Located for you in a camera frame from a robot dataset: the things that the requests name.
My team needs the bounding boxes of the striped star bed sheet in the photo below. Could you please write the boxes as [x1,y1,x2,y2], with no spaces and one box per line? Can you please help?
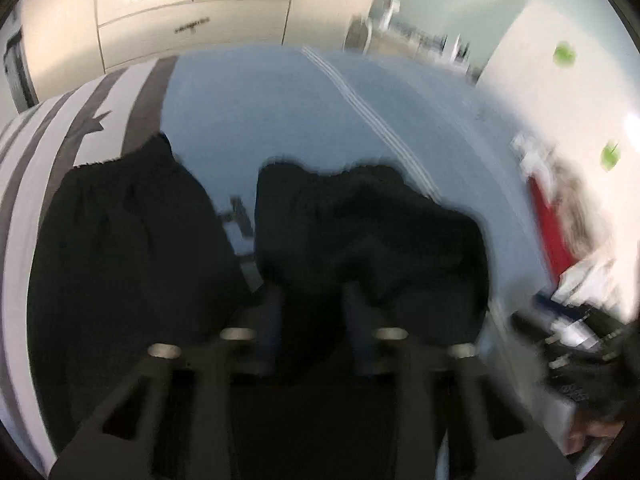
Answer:
[1,47,551,474]

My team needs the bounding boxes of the black clothes pile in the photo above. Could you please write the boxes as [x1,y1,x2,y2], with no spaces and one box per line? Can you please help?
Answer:
[255,162,490,347]

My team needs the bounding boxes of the person right hand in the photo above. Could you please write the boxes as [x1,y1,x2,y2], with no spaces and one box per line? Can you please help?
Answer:
[563,406,634,455]

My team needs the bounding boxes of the cream four-door wardrobe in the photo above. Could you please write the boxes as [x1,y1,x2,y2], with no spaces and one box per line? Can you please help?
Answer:
[18,0,373,99]

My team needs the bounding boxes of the white red garment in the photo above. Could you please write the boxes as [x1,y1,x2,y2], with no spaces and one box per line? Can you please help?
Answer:
[511,132,631,321]

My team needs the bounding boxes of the white headboard apple stickers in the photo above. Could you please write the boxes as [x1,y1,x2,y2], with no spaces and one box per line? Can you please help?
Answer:
[474,0,640,261]

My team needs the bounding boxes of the black pants white stripe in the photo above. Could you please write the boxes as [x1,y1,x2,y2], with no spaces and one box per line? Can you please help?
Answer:
[27,134,250,450]

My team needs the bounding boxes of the white bedside table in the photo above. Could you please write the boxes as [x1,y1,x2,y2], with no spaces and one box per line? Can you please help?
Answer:
[343,0,482,84]

